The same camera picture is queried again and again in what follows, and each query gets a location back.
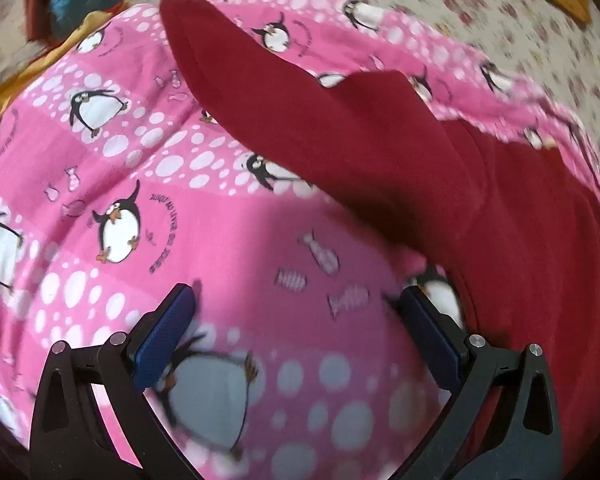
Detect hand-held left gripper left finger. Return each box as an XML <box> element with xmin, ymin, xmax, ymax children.
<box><xmin>28</xmin><ymin>284</ymin><xmax>206</xmax><ymax>480</ymax></box>

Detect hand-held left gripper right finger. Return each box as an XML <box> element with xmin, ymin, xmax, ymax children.
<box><xmin>397</xmin><ymin>287</ymin><xmax>563</xmax><ymax>480</ymax></box>

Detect dark red garment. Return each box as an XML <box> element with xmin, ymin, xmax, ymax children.
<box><xmin>159</xmin><ymin>0</ymin><xmax>600</xmax><ymax>480</ymax></box>

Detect pink penguin print blanket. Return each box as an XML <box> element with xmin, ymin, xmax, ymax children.
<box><xmin>0</xmin><ymin>0</ymin><xmax>600</xmax><ymax>480</ymax></box>

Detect yellow printed cloth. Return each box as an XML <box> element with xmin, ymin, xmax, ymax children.
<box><xmin>0</xmin><ymin>2</ymin><xmax>131</xmax><ymax>136</ymax></box>

